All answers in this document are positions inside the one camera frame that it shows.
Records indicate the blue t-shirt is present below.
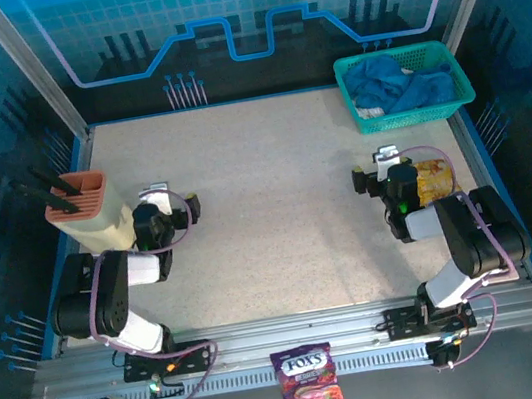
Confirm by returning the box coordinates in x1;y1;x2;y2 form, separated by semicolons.
340;42;458;121

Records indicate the yellow snack bag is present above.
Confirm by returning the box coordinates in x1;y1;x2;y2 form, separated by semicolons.
411;154;465;210

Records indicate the terracotta cream utensil holder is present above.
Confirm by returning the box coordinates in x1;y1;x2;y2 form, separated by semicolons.
38;164;141;263

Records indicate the black utensil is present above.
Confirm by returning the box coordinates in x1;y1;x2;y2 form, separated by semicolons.
26;158;84;203
7;169;80;224

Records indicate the teal plastic basket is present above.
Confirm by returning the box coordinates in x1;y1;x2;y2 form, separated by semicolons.
330;34;481;139

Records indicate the purple Fox's candy bag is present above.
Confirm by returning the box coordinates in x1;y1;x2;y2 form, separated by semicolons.
268;339;348;399

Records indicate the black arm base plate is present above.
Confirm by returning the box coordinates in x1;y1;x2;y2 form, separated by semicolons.
119;337;216;385
382;295;479;343

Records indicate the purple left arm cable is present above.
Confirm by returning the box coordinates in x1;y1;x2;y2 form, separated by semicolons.
71;184;228;399

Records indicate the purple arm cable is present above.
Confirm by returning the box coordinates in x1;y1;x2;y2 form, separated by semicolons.
71;184;228;399
399;133;532;371

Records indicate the aluminium frame beam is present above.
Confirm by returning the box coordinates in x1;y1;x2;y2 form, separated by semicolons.
26;274;532;399

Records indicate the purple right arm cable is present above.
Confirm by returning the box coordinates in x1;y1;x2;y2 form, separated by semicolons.
399;133;532;371

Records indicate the grey slotted cable duct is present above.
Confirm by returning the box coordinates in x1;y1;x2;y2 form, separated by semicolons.
53;338;437;399

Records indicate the black cable connector block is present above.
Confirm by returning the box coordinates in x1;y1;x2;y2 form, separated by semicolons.
145;369;187;399
424;332;468;372

